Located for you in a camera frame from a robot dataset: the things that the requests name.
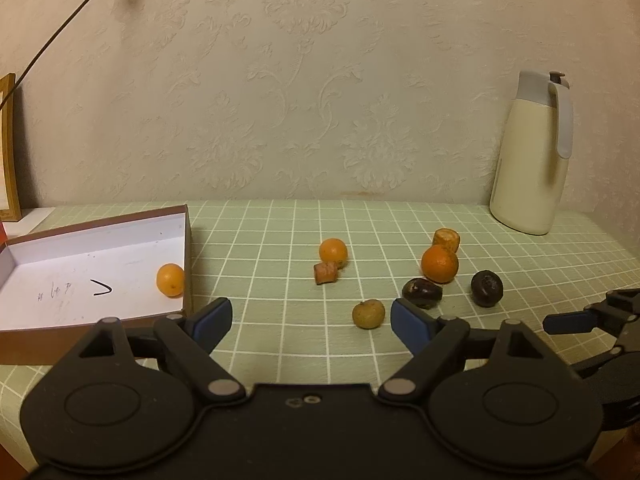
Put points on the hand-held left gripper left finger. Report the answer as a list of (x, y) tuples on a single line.
[(215, 318)]

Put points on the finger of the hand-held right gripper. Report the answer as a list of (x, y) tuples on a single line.
[(597, 360), (570, 322)]

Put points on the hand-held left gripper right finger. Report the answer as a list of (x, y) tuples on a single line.
[(410, 325)]

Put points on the oval dark brown fruit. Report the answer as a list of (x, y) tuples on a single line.
[(422, 291)]

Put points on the yellow-green round fruit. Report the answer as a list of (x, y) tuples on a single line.
[(368, 313)]

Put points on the round dark brown fruit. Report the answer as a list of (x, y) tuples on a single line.
[(486, 287)]

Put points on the small orange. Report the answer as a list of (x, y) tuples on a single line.
[(170, 280), (333, 251)]

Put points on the white cardboard box brown rim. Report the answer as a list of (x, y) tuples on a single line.
[(75, 260)]

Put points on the large orange tangerine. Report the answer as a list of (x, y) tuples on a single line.
[(440, 264)]

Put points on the dried orange fruit piece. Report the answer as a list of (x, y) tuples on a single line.
[(446, 239)]

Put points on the brown dried fruit piece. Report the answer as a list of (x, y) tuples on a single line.
[(325, 273)]

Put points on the wooden picture frame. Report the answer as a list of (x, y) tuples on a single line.
[(11, 160)]

